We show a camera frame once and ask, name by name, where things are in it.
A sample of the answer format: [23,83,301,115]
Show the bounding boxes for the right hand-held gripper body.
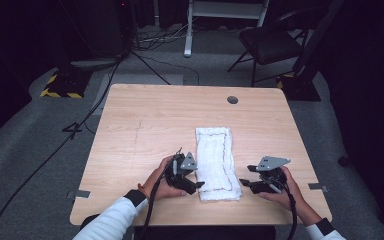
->
[255,155,292,194]

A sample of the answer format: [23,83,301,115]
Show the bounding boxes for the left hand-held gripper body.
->
[164,151,199,190]

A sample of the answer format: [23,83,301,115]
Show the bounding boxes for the white towel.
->
[194,126,243,203]

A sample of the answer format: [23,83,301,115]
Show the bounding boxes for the person's left hand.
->
[139,155,188,203]

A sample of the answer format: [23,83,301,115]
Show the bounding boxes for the person's right hand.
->
[257,166,307,215]

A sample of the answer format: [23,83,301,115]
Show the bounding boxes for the person's dark trousers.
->
[133,225,277,240]

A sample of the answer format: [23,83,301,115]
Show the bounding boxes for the grey tape strip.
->
[307,182,331,194]
[66,189,91,200]

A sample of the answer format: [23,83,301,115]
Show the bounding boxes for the small black floor object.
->
[337,154,351,168]

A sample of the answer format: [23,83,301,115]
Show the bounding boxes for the yellow-black striped stand base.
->
[276,73,322,102]
[39,68,93,100]

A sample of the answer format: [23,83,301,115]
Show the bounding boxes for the black folding chair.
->
[226,9,310,88]

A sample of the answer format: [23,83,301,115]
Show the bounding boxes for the dark equipment cabinet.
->
[59,0,135,64]

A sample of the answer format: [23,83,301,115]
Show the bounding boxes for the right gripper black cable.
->
[283,189,298,240]

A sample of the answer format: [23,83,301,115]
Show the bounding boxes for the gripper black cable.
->
[135,176,168,240]
[283,189,298,240]

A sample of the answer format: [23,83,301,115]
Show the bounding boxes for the orange bracelet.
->
[137,183,150,200]

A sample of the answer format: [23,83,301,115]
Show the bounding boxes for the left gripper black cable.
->
[135,176,168,240]

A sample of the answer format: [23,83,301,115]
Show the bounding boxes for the thin black floor cable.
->
[135,53,201,87]

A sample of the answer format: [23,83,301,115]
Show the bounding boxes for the white desk frame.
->
[183,0,271,59]

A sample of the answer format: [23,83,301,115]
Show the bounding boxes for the bundle of floor cables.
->
[131,22,198,53]

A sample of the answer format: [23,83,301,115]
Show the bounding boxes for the black slanted stand post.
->
[292,0,345,79]

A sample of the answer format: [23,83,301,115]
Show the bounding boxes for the long black floor cable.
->
[0,58,124,240]

